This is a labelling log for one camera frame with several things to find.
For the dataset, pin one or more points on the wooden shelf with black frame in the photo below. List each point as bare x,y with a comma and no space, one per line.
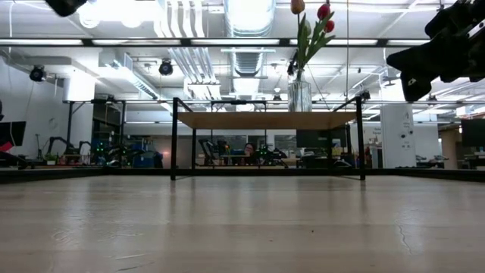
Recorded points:
265,120

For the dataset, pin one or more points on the pink yellow artificial tulip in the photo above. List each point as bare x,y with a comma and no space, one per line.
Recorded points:
297,5

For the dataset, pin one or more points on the thin vertical hanging pole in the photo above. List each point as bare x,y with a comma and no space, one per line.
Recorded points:
347,22

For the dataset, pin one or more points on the black monitor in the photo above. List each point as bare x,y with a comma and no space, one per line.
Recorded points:
322,138
473,132
11,132

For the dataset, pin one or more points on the person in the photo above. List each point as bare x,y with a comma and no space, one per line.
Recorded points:
249,149

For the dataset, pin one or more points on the black overhead camera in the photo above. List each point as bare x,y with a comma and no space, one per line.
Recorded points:
291,69

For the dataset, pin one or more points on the black overhead frame bar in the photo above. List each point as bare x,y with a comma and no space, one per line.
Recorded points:
185,42

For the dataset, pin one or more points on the black table edge rail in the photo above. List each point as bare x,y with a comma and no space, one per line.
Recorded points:
57,175

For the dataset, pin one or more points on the ribbed clear glass vase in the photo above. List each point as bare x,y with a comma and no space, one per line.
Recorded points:
299,95

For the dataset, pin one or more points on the black metal background frame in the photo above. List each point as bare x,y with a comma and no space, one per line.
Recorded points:
70,129

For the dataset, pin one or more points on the silver ventilation duct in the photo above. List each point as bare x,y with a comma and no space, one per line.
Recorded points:
250,19

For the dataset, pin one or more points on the white pillar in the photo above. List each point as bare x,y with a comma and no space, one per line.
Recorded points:
398,132

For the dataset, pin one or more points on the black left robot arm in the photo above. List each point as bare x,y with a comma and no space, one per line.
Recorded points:
64,5

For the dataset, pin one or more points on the black ceiling spotlight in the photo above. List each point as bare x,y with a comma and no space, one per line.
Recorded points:
37,73
165,67

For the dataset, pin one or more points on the bright red artificial tulip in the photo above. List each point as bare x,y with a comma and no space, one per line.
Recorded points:
323,11

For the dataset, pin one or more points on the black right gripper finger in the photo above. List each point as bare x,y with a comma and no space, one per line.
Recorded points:
420,60
416,87

